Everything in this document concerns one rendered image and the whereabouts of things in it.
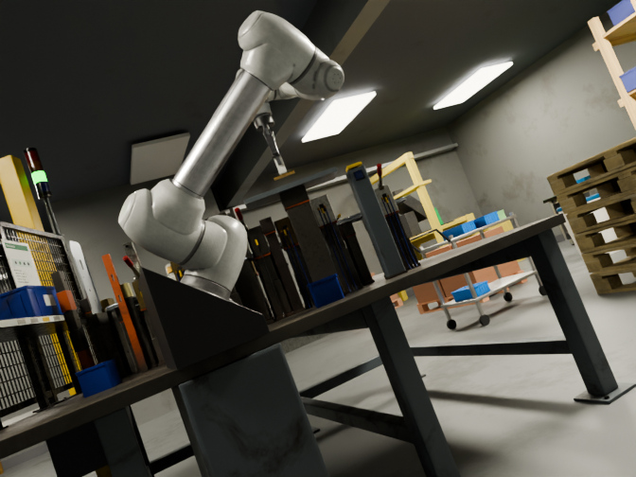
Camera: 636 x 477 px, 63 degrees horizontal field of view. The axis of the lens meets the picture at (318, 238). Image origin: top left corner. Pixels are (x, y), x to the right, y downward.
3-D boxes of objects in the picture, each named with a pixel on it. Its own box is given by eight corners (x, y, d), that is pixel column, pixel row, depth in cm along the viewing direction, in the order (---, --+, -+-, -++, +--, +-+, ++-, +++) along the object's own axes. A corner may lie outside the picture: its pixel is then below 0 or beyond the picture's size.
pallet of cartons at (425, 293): (477, 305, 528) (452, 245, 533) (417, 314, 635) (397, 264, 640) (532, 279, 560) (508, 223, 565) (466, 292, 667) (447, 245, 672)
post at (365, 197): (403, 273, 201) (362, 168, 204) (408, 272, 193) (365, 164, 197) (385, 279, 200) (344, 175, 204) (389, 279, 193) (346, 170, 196)
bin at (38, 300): (71, 314, 219) (61, 286, 221) (36, 318, 189) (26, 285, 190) (33, 328, 218) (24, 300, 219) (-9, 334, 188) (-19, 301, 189)
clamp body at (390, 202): (416, 267, 219) (385, 188, 222) (423, 265, 207) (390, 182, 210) (400, 273, 218) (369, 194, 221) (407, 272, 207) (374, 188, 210)
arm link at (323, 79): (330, 75, 164) (298, 48, 157) (362, 70, 149) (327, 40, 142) (310, 110, 163) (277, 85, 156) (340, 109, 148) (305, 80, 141)
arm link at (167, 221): (180, 274, 150) (109, 241, 138) (172, 254, 163) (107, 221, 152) (327, 47, 143) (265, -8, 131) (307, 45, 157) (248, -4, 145)
